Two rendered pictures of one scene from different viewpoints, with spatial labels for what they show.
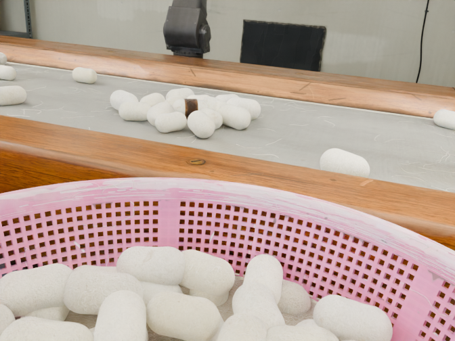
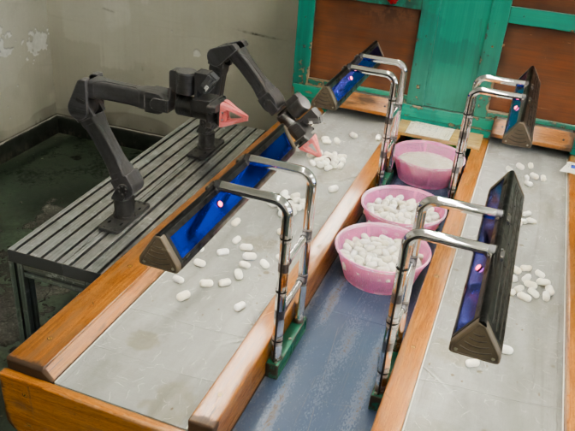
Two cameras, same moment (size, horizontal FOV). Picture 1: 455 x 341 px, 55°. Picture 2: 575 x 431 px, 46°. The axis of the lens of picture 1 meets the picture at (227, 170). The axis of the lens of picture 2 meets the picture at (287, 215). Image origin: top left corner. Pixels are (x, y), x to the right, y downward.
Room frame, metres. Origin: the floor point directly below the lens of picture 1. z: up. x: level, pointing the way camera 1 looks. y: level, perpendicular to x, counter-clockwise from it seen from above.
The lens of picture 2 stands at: (0.37, 1.91, 1.73)
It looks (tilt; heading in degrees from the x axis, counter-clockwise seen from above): 29 degrees down; 272
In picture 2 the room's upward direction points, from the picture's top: 5 degrees clockwise
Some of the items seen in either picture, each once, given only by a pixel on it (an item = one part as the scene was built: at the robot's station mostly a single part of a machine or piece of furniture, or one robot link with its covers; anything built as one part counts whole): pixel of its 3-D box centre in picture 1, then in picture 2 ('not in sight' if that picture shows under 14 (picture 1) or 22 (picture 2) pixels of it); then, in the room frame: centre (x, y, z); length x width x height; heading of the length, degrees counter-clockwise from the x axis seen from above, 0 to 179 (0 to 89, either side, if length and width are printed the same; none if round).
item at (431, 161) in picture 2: not in sight; (425, 168); (-0.04, -0.41, 0.71); 0.22 x 0.22 x 0.06
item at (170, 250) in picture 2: not in sight; (231, 184); (0.54, 0.61, 1.08); 0.62 x 0.08 x 0.07; 74
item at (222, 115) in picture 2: not in sight; (234, 113); (0.60, 0.17, 1.07); 0.09 x 0.07 x 0.07; 166
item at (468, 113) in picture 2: not in sight; (487, 149); (-0.19, -0.19, 0.90); 0.20 x 0.19 x 0.45; 74
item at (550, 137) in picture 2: not in sight; (532, 133); (-0.44, -0.57, 0.83); 0.30 x 0.06 x 0.07; 164
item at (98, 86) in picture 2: not in sight; (122, 103); (0.93, 0.10, 1.05); 0.30 x 0.09 x 0.12; 166
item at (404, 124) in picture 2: not in sight; (438, 133); (-0.10, -0.62, 0.77); 0.33 x 0.15 x 0.01; 164
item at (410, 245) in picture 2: not in sight; (438, 311); (0.08, 0.75, 0.90); 0.20 x 0.19 x 0.45; 74
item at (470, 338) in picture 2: not in sight; (496, 246); (0.00, 0.76, 1.08); 0.62 x 0.08 x 0.07; 74
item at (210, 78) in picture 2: not in sight; (208, 90); (0.67, 0.17, 1.13); 0.07 x 0.06 x 0.11; 76
